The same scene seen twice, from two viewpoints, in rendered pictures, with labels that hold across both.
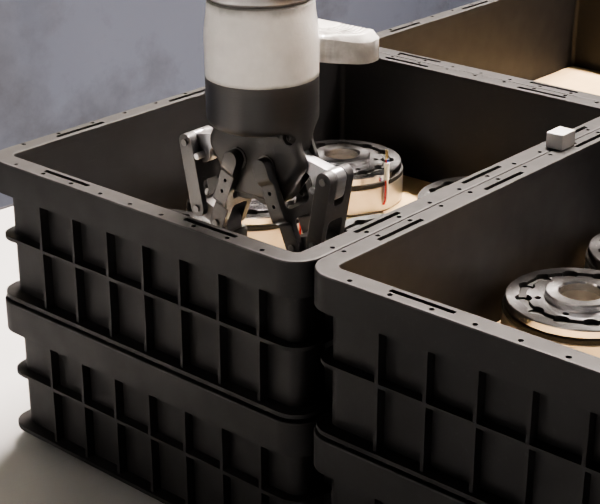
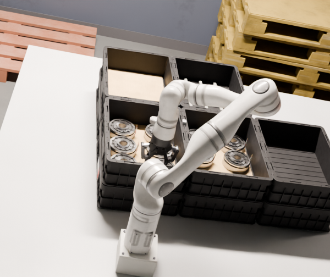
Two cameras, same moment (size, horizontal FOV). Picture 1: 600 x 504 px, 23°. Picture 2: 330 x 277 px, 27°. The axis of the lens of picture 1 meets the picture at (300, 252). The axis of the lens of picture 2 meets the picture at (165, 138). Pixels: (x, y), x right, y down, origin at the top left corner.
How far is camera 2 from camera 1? 1.96 m
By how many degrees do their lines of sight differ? 49
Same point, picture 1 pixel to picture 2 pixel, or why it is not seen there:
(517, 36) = not seen: hidden behind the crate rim
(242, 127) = (166, 146)
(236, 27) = (169, 131)
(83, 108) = not seen: outside the picture
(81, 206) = (136, 167)
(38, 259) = (114, 176)
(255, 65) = (171, 136)
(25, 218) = (113, 170)
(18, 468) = (108, 216)
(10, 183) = (114, 165)
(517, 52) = not seen: hidden behind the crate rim
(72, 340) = (125, 189)
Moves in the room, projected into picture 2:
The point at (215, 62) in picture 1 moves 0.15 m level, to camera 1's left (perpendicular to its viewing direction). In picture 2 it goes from (163, 137) to (132, 150)
